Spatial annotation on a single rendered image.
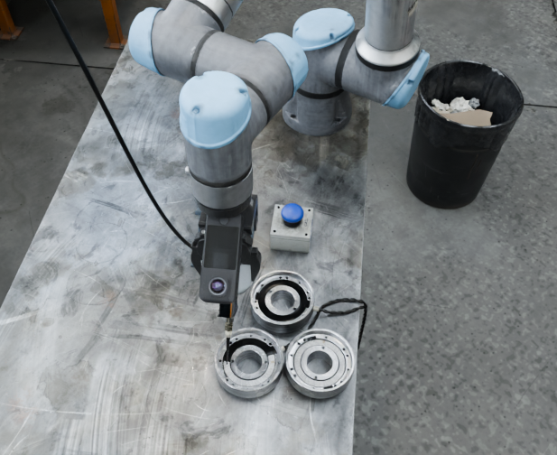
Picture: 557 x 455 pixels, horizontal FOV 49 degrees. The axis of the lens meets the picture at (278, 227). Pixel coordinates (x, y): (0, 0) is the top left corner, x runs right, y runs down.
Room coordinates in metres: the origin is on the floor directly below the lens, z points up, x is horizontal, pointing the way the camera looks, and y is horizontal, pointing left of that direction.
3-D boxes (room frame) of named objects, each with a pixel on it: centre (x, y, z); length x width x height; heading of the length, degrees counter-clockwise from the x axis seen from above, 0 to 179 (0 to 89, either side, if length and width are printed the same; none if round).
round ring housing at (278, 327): (0.54, -0.01, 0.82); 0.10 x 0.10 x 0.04
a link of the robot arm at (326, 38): (1.03, -0.09, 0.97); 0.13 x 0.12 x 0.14; 60
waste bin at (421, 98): (1.58, -0.62, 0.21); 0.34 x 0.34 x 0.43
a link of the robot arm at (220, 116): (0.51, 0.07, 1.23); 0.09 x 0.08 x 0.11; 150
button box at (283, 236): (0.70, -0.03, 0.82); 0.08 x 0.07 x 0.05; 173
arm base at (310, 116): (1.04, -0.08, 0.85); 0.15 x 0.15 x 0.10
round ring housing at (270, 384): (0.43, 0.04, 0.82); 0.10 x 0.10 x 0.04
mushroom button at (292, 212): (0.69, -0.03, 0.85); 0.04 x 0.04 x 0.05
